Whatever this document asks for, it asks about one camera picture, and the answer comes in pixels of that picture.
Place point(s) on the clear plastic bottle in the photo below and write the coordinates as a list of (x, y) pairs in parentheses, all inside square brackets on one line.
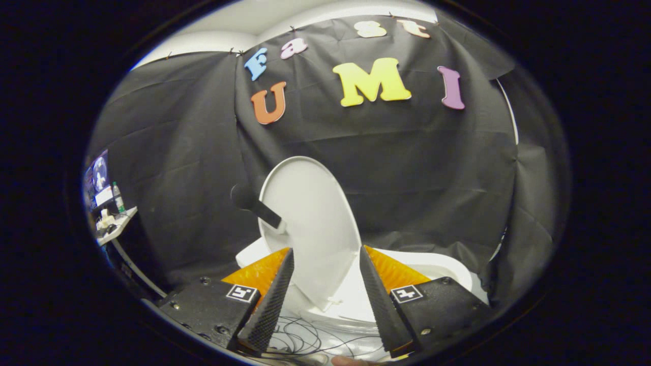
[(118, 199)]

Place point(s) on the white toilet lid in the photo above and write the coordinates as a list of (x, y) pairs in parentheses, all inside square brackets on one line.
[(310, 218)]

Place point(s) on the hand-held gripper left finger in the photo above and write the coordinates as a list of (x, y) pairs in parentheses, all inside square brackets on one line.
[(272, 310)]

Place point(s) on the black backdrop cloth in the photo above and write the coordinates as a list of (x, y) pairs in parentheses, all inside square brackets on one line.
[(407, 168)]

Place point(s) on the white side table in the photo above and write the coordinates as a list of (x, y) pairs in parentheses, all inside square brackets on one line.
[(119, 226)]

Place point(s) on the computer monitor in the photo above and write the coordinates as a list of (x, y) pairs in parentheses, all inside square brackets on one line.
[(99, 175)]

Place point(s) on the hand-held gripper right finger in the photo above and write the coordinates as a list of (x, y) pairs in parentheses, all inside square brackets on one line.
[(386, 310)]

